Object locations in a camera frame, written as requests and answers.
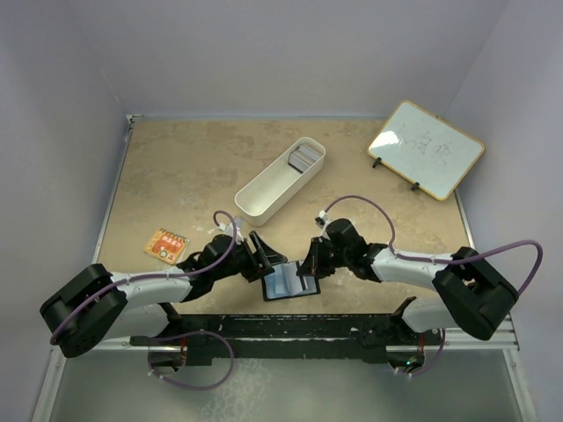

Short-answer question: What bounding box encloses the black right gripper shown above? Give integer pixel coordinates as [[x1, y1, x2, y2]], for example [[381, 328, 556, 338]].
[[297, 236, 351, 277]]

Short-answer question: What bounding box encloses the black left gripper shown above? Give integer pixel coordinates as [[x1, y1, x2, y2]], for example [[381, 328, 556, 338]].
[[212, 231, 285, 281]]

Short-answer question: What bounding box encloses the white magnetic stripe card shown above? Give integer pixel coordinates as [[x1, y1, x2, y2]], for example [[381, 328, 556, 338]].
[[296, 276, 318, 295]]

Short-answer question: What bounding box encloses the black leather card holder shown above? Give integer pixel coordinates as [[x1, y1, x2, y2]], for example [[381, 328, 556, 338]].
[[261, 261, 321, 302]]

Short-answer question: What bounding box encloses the white plastic card tray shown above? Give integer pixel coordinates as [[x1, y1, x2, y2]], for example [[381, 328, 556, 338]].
[[234, 137, 326, 227]]

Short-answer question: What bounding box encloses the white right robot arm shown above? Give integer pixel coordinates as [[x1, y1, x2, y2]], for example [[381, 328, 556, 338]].
[[296, 218, 519, 344]]

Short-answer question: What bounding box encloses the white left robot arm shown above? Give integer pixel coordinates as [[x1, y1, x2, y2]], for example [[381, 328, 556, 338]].
[[40, 231, 288, 358]]

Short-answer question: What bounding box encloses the stack of cards in tray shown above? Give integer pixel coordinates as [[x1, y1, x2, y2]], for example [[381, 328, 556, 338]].
[[288, 143, 322, 173]]

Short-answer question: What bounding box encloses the orange spiral notepad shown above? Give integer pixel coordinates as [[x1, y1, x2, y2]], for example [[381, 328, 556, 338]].
[[143, 229, 189, 266]]

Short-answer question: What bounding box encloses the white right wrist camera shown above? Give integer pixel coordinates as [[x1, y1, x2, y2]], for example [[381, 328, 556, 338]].
[[314, 209, 333, 229]]

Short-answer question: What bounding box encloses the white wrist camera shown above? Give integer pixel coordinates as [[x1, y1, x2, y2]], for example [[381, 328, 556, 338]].
[[314, 209, 333, 229], [218, 216, 244, 243]]

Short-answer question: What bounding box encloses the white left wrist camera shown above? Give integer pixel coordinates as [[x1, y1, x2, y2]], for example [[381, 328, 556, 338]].
[[218, 216, 244, 243]]

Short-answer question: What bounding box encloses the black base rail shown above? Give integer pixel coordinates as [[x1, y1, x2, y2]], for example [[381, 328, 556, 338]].
[[130, 314, 441, 367]]

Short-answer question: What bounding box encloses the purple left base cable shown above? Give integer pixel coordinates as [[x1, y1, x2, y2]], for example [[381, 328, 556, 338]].
[[147, 330, 236, 390]]

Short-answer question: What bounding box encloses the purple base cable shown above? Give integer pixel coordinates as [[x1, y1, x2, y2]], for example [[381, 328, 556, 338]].
[[147, 330, 236, 390], [393, 329, 448, 380]]

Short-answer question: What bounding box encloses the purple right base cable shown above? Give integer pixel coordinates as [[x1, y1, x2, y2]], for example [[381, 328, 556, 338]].
[[393, 329, 448, 380]]

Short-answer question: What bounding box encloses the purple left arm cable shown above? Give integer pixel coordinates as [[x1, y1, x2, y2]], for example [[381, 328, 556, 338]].
[[48, 209, 241, 346]]

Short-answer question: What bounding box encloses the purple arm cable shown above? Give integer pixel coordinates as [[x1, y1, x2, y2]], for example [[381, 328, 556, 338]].
[[48, 209, 241, 346], [323, 195, 545, 298]]

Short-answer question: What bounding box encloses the small whiteboard yellow frame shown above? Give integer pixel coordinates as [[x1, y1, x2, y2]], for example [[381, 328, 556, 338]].
[[368, 100, 485, 200]]

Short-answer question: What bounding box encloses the aluminium frame rail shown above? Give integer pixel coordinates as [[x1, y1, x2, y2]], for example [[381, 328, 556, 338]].
[[439, 188, 523, 353]]

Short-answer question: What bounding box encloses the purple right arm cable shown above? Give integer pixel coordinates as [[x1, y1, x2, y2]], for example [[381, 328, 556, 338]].
[[323, 195, 545, 298]]

